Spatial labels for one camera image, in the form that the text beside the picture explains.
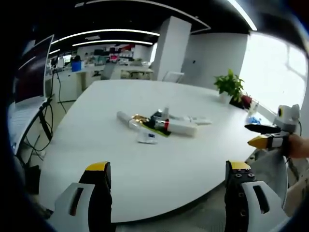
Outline red flower pot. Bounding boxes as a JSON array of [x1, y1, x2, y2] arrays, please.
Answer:
[[229, 93, 253, 110]]

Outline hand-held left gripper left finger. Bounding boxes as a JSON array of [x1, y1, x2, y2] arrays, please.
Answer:
[[54, 161, 112, 232]]

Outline person's right hand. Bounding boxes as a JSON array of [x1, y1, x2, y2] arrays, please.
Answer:
[[281, 133, 309, 160]]

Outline green potted plant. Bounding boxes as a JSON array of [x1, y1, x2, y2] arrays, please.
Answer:
[[213, 69, 245, 104]]

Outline grey office chair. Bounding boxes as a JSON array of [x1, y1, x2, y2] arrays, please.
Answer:
[[99, 64, 122, 81]]

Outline dark skincare bottle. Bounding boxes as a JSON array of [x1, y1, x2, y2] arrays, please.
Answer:
[[150, 110, 165, 124]]

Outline clear skincare sachet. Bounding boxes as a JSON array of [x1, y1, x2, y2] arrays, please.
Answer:
[[137, 131, 159, 145]]

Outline green storage area tray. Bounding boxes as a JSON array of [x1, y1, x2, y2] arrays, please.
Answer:
[[141, 121, 171, 139]]

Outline clear gold-capped skincare bottle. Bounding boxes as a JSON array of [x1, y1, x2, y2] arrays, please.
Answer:
[[127, 115, 148, 131]]

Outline slim white skincare tube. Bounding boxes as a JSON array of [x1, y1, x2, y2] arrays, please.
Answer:
[[183, 116, 213, 125]]

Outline ceiling light strip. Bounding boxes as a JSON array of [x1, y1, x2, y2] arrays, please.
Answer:
[[51, 29, 161, 45], [226, 0, 258, 31], [71, 39, 155, 47]]

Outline blue gloves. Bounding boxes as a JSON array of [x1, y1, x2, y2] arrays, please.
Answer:
[[247, 116, 263, 125]]

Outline blue bin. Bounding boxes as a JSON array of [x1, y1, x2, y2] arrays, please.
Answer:
[[71, 60, 83, 73]]

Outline black cable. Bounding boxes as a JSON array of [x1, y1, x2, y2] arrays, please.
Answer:
[[23, 70, 68, 161]]

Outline white office chair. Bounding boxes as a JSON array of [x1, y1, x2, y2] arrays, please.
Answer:
[[163, 71, 184, 84]]

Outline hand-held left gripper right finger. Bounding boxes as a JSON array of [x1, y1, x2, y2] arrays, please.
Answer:
[[224, 160, 271, 232]]

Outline white red-ringed skincare bottle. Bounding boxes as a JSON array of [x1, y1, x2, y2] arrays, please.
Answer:
[[156, 119, 198, 138]]

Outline dark monitor screen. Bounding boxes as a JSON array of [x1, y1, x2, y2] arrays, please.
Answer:
[[13, 34, 55, 105]]

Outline grey cloth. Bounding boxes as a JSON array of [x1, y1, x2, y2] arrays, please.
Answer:
[[245, 148, 289, 213]]

